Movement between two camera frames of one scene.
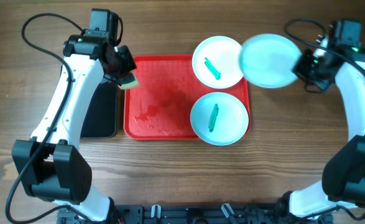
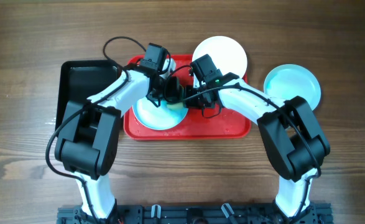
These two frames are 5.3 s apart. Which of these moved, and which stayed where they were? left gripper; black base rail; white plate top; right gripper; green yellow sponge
Moved: right gripper; left gripper; green yellow sponge
Stayed: black base rail; white plate top
